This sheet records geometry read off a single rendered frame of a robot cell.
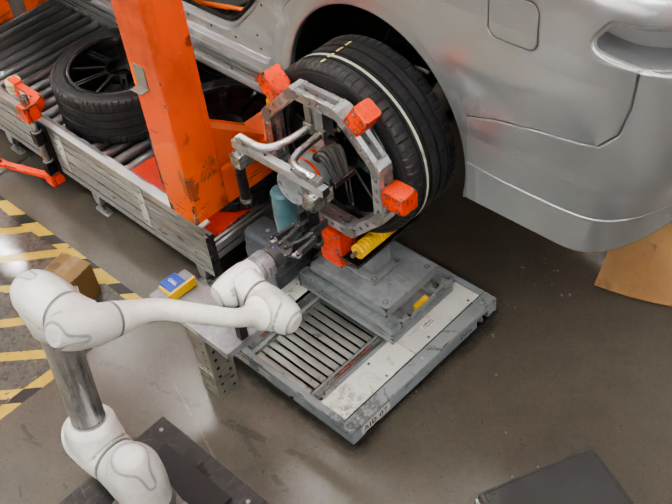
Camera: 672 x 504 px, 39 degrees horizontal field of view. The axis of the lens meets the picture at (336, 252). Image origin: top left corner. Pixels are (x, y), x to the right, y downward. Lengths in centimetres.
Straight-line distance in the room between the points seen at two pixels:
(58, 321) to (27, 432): 139
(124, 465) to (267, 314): 59
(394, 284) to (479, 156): 80
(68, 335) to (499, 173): 139
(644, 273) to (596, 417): 75
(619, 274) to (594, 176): 126
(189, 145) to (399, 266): 95
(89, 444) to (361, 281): 126
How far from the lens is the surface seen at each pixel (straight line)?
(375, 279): 360
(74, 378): 274
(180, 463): 311
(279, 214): 328
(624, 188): 277
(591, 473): 298
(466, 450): 340
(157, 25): 307
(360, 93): 296
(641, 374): 367
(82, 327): 243
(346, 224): 327
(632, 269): 401
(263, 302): 268
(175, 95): 321
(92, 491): 316
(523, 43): 266
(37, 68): 520
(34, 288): 255
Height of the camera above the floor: 283
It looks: 44 degrees down
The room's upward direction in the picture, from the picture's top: 7 degrees counter-clockwise
